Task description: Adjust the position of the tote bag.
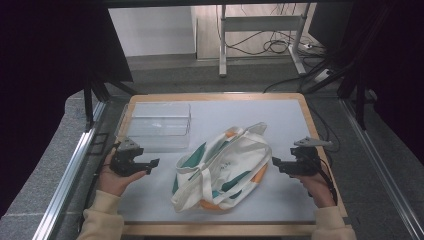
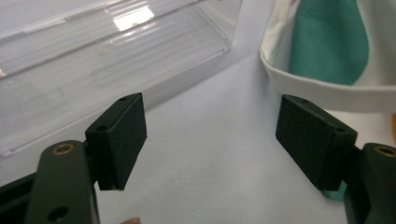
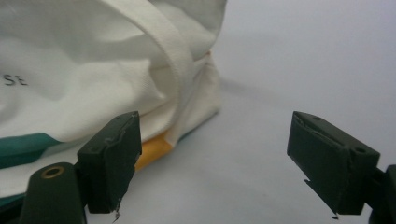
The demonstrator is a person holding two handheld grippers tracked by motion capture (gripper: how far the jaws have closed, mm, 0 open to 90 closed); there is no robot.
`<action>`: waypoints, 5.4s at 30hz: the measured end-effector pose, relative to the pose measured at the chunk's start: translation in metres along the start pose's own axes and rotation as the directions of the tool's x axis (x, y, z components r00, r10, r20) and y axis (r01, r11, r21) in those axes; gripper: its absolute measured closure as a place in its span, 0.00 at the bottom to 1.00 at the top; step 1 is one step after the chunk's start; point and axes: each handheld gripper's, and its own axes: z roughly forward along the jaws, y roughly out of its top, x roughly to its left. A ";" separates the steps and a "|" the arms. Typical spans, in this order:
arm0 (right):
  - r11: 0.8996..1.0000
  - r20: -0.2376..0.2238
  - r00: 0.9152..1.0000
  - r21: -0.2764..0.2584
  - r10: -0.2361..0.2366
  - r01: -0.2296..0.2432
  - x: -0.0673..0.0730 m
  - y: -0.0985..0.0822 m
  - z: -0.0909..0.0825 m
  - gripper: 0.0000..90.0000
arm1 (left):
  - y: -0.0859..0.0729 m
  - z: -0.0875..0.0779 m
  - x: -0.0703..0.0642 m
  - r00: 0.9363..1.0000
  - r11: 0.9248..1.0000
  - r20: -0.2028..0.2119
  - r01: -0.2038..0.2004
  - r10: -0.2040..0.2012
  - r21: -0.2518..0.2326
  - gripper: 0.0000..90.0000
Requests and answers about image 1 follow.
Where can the clear plastic box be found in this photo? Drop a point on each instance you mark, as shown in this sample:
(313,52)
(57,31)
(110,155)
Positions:
(160,126)

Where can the white table mat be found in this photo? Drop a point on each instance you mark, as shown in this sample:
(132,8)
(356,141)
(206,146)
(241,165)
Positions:
(233,111)

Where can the white metal desk frame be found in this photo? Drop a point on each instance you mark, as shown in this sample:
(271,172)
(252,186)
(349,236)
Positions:
(260,23)

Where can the person's right hand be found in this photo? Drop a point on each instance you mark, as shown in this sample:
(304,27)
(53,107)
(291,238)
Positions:
(318,191)

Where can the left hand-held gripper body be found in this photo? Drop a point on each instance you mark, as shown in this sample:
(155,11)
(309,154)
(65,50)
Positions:
(125,163)

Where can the aluminium rail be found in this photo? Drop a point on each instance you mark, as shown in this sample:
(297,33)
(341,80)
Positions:
(383,170)
(66,186)

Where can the black metal stand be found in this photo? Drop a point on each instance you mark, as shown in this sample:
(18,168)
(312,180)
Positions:
(88,106)
(360,100)

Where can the black curtain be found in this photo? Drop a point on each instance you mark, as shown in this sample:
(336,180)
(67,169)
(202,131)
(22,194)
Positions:
(396,66)
(43,83)

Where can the white power strip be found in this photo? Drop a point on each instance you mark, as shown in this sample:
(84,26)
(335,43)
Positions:
(322,75)

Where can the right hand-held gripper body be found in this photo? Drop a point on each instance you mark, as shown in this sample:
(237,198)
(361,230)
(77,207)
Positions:
(306,163)

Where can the person's left hand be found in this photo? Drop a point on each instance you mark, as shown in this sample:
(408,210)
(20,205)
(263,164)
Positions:
(111,183)

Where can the white patterned canvas tote bag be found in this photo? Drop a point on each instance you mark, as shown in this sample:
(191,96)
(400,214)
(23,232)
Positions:
(230,166)

